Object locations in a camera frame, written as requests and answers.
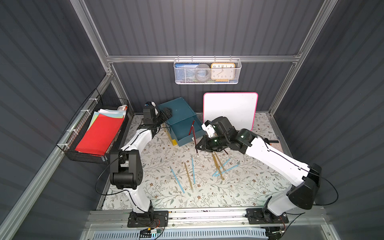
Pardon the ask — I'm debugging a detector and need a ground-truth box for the red black pencil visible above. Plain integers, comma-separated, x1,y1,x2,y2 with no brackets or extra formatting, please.
192,125,199,157
189,120,195,135

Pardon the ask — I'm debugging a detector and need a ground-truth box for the teal drawer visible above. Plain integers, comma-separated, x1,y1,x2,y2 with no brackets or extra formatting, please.
170,115,206,147

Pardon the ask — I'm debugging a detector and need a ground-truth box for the black wire wall basket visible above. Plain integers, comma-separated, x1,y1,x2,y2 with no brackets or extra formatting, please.
57,91,130,164

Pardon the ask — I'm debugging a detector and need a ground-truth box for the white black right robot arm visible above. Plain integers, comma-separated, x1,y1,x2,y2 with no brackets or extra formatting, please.
196,117,322,223

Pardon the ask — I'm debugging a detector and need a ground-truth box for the pink calculator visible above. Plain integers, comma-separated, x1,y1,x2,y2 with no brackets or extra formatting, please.
269,140,284,153

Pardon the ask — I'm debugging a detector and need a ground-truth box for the white mesh wall basket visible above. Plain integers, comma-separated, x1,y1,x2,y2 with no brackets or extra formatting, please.
173,57,242,85

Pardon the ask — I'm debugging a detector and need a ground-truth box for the yellow pencil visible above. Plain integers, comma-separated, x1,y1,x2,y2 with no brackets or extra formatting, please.
214,153,225,172
184,162,194,192
212,153,225,181

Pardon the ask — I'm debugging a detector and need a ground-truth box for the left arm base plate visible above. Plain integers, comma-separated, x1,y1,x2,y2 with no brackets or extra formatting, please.
127,211,169,228

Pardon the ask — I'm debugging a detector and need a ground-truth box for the teal drawer cabinet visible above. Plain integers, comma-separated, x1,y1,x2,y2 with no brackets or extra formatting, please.
159,97,196,125

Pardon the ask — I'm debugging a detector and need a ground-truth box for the yellow alarm clock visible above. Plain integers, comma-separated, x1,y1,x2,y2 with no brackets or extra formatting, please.
211,63,236,82

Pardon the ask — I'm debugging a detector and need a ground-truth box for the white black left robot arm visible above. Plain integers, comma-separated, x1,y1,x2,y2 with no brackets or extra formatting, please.
110,102,173,215

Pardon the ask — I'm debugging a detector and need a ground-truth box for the pink framed whiteboard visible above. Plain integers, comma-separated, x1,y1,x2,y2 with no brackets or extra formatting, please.
203,92,259,130

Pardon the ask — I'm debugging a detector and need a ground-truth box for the grey tape roll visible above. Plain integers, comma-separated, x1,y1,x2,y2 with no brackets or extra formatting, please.
195,64,211,82

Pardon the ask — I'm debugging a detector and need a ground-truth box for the floral patterned table mat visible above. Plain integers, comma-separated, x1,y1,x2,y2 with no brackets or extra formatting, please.
101,111,310,211

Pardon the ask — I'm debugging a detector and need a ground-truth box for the red paper sheet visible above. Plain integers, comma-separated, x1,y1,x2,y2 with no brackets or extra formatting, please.
75,115,125,156

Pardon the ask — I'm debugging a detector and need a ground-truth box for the pastel paper stack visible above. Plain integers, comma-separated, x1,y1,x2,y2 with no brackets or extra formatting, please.
88,109,126,130

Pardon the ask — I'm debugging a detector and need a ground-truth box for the blue box in basket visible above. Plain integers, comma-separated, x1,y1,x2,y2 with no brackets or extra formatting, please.
174,63,199,81

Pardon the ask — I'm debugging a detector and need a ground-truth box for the light blue pencil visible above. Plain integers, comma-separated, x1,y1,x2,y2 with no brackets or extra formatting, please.
213,165,239,177
170,167,185,194
212,158,232,177
191,156,196,185

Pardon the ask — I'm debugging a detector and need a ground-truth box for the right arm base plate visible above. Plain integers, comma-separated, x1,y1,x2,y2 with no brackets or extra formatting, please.
245,208,289,225

